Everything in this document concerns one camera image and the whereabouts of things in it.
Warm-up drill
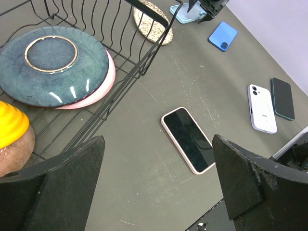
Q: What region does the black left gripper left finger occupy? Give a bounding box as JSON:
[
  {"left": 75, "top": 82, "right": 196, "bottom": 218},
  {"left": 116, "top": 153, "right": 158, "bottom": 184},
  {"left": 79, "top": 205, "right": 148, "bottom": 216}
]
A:
[{"left": 0, "top": 136, "right": 105, "bottom": 231}]

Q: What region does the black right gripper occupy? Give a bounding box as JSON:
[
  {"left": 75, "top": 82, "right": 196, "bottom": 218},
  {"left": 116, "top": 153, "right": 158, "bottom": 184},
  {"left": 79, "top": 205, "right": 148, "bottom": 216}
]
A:
[{"left": 187, "top": 0, "right": 229, "bottom": 24}]

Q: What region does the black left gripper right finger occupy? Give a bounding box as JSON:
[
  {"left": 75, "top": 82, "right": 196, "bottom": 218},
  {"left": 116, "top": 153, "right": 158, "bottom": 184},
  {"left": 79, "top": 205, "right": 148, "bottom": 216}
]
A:
[{"left": 212, "top": 134, "right": 308, "bottom": 231}]

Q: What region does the light blue phone case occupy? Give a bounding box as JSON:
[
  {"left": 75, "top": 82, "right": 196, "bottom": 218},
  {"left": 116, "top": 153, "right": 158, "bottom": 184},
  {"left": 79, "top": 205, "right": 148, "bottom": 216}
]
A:
[{"left": 176, "top": 1, "right": 207, "bottom": 24}]

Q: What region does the black smartphone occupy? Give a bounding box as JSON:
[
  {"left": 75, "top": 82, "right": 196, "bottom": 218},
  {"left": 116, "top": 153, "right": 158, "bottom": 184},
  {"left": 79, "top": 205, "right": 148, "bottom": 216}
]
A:
[{"left": 163, "top": 108, "right": 215, "bottom": 173}]

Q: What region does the lilac phone case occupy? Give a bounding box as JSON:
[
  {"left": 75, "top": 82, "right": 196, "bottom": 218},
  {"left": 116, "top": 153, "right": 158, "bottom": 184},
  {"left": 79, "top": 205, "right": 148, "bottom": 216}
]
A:
[{"left": 247, "top": 84, "right": 277, "bottom": 134}]

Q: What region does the speckled oval dish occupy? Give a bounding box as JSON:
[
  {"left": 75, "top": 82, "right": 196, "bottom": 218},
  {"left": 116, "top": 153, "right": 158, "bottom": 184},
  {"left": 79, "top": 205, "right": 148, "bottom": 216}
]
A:
[{"left": 133, "top": 0, "right": 169, "bottom": 43}]

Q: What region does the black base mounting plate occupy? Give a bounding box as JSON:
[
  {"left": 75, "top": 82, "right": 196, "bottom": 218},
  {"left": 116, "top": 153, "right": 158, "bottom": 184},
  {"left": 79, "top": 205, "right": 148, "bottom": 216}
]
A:
[{"left": 186, "top": 199, "right": 235, "bottom": 231}]

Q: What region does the brown speckled bowl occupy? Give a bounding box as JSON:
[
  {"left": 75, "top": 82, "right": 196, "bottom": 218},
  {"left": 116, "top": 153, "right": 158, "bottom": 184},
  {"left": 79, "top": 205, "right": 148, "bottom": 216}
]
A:
[{"left": 0, "top": 125, "right": 35, "bottom": 177}]

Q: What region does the yellow ribbed bowl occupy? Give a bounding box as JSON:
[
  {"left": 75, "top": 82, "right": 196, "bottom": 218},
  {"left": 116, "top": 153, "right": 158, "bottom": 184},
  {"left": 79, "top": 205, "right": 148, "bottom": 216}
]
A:
[{"left": 0, "top": 101, "right": 30, "bottom": 149}]

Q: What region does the dark green smartphone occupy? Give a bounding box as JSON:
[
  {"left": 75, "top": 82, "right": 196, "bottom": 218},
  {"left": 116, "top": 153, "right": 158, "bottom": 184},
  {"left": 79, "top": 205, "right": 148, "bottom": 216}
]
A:
[{"left": 270, "top": 77, "right": 295, "bottom": 121}]

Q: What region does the pink plate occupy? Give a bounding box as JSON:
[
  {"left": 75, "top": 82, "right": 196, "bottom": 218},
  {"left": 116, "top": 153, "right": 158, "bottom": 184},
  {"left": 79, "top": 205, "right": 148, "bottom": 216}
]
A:
[{"left": 57, "top": 50, "right": 116, "bottom": 110}]

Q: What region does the blue glazed ceramic plate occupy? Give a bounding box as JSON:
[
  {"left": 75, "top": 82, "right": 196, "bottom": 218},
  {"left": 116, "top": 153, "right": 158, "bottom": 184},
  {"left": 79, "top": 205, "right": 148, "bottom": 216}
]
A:
[{"left": 0, "top": 26, "right": 109, "bottom": 108}]

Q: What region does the black wire dish basket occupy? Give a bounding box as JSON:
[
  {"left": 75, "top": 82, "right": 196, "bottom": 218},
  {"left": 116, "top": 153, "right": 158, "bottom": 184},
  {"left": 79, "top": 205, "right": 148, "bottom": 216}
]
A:
[{"left": 0, "top": 0, "right": 176, "bottom": 167}]

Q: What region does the aluminium slotted rail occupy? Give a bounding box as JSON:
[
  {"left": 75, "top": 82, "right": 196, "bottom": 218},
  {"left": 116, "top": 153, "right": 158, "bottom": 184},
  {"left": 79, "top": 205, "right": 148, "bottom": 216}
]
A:
[{"left": 270, "top": 126, "right": 308, "bottom": 161}]

